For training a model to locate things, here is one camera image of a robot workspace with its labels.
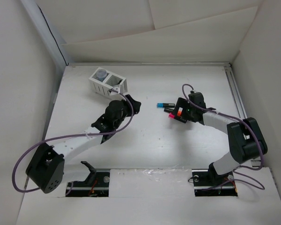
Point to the blue highlighter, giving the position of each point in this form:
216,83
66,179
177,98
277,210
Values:
165,105

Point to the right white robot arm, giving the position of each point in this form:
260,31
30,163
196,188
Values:
245,138

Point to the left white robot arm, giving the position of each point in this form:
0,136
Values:
47,169

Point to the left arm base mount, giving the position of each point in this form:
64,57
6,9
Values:
96,184

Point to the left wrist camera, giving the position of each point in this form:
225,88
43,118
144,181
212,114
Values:
115,90

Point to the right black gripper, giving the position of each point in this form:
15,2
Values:
182,102

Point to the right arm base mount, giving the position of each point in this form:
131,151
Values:
204,186

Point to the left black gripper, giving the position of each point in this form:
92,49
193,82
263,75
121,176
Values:
137,104

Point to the white two-compartment organizer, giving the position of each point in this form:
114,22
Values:
110,81

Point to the pink highlighter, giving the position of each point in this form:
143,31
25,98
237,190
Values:
178,118

